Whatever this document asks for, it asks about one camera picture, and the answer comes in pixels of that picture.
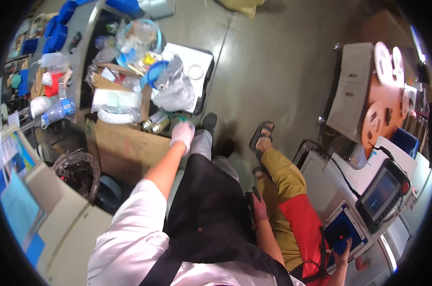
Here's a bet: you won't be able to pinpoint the open cardboard box with packaging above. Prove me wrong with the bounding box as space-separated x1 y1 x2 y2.
90 62 154 124

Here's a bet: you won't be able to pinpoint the red container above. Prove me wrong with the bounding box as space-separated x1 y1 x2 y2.
43 70 65 98

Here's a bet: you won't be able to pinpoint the computer monitor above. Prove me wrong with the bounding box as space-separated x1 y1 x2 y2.
0 124 47 268

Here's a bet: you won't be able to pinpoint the blue basin with plastic waste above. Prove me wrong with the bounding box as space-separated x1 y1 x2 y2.
115 19 163 71

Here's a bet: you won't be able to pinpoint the grey blue round bucket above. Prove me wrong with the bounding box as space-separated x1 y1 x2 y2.
94 175 123 216

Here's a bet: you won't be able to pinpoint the white machine table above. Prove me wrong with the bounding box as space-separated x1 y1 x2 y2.
294 139 432 286

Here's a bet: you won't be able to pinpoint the white paper sheets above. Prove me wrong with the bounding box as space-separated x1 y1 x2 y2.
330 135 419 196

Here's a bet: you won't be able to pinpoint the person's right hand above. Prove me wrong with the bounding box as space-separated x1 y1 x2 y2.
250 191 270 229

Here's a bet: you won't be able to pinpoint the black remote control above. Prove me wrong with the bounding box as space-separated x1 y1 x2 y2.
67 31 83 54

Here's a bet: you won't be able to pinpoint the person's body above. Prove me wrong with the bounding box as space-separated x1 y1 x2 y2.
87 154 307 286

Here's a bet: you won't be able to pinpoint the cluttered grey workbench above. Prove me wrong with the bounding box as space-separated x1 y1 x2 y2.
1 0 109 124

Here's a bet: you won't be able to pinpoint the person's legs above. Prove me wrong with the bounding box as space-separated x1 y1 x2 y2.
187 112 240 184

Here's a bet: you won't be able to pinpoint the stack of blue trays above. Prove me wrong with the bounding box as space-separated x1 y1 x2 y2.
42 0 95 55

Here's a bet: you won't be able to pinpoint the white plastic bag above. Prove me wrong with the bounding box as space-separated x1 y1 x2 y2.
29 95 53 119

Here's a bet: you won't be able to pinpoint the blue screen tablet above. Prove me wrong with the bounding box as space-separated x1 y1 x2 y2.
321 203 372 269

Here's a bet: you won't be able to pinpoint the person's left hand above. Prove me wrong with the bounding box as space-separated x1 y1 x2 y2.
170 121 196 155

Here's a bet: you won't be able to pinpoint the black hand tool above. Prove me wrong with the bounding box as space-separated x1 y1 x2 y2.
245 186 262 229

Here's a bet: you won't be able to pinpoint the clear tape ring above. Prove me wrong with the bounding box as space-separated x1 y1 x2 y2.
187 63 205 81

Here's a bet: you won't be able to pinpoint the orange panel with white reels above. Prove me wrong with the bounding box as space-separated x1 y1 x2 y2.
360 41 417 158

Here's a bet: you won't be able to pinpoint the crumpled clear plastic bags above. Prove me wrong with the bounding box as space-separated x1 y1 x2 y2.
151 55 196 112

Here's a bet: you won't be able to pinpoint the large brown cardboard box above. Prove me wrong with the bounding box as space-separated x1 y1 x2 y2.
85 118 172 187

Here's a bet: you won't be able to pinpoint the beige cabinet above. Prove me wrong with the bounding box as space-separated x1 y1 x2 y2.
24 162 113 286

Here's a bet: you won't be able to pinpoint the yellow bag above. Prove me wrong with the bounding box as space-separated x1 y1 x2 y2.
215 0 267 19

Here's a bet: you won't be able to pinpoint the white plastic jug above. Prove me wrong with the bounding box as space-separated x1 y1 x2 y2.
137 0 176 20

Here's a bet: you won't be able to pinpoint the black bin with bag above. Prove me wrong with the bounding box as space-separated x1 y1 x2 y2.
52 149 101 203

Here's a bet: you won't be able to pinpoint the black pendant cable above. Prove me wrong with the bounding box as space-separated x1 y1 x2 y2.
318 141 395 197

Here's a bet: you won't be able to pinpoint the blue plastic container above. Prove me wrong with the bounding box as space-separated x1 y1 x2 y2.
105 0 146 19

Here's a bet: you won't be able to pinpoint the blue ribbed folder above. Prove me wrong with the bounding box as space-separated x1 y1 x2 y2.
393 127 420 158

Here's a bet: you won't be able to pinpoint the silver spray can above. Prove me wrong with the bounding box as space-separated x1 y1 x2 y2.
142 112 163 132
151 115 171 135

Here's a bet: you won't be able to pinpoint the black handheld control pendant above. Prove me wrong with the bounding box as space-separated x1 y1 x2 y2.
355 159 413 235

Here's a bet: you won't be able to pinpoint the white flat board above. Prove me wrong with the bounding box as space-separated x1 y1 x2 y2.
158 42 215 116

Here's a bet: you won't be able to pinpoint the clear plastic water bottle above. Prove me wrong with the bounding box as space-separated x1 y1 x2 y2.
41 98 77 129

